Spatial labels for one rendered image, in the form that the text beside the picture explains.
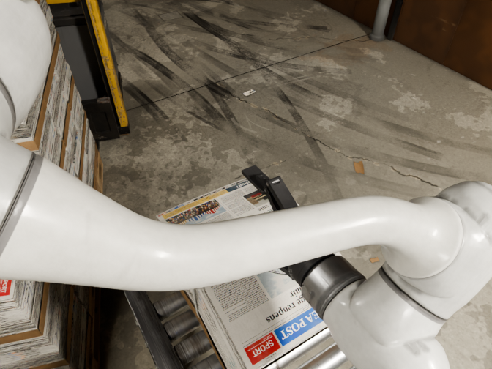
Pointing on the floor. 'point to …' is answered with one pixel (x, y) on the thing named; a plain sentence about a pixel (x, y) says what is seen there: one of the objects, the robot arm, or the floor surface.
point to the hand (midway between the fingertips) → (251, 200)
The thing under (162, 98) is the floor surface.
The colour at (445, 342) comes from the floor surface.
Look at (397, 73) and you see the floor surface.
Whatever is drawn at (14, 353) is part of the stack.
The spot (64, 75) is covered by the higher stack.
